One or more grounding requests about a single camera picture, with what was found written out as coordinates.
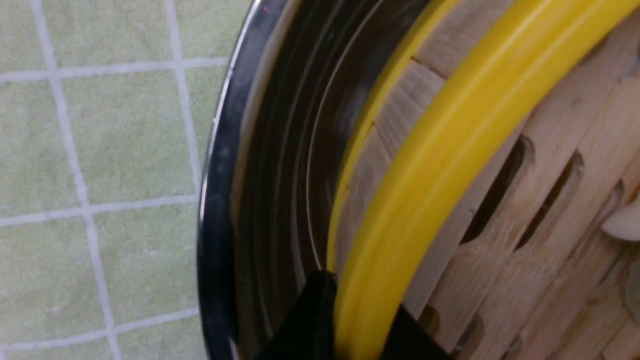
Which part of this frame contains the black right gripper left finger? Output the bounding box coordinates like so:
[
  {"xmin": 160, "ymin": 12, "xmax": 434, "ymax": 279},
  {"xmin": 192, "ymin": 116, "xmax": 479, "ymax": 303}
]
[{"xmin": 256, "ymin": 270, "xmax": 338, "ymax": 360}]

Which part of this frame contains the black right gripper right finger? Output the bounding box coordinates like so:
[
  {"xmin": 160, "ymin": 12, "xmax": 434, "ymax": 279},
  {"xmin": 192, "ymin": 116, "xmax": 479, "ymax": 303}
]
[{"xmin": 384, "ymin": 306, "xmax": 452, "ymax": 360}]

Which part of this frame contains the bamboo steamer basket yellow rim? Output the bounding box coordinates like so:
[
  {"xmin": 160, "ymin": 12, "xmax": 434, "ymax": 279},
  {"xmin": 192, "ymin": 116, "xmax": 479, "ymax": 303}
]
[{"xmin": 326, "ymin": 0, "xmax": 639, "ymax": 360}]

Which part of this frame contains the green checkered tablecloth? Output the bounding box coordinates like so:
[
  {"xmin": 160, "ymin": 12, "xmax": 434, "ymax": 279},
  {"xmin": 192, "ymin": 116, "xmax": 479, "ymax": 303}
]
[{"xmin": 0, "ymin": 0, "xmax": 251, "ymax": 360}]

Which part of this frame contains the stainless steel two-handled pot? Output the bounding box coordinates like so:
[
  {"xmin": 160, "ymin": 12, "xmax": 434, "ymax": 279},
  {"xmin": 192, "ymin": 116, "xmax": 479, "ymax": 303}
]
[{"xmin": 196, "ymin": 0, "xmax": 429, "ymax": 360}]

